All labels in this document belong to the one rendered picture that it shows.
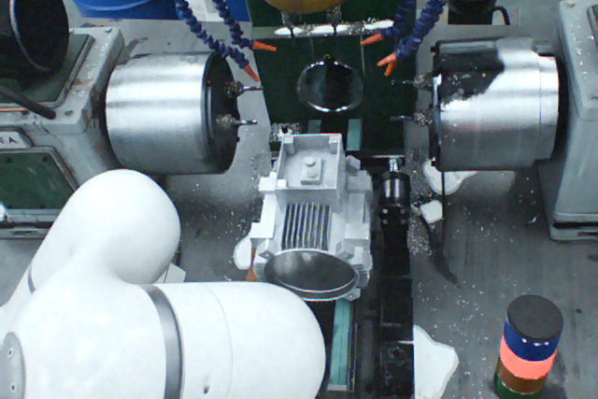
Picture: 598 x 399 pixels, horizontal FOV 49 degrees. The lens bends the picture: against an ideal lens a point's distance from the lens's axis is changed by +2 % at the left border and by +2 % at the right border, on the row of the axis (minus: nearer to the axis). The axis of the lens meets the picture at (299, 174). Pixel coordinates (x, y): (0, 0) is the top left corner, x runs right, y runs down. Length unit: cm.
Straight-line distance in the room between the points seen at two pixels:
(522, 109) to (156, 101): 65
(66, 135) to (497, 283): 86
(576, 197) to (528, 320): 53
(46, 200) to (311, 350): 104
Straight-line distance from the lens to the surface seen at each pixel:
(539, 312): 81
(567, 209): 132
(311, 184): 105
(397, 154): 120
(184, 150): 124
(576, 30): 126
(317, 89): 137
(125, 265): 48
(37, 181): 140
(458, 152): 118
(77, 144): 129
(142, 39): 203
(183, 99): 122
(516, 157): 120
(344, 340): 111
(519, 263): 134
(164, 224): 51
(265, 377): 45
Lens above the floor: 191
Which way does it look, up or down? 48 degrees down
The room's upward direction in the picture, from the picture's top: 12 degrees counter-clockwise
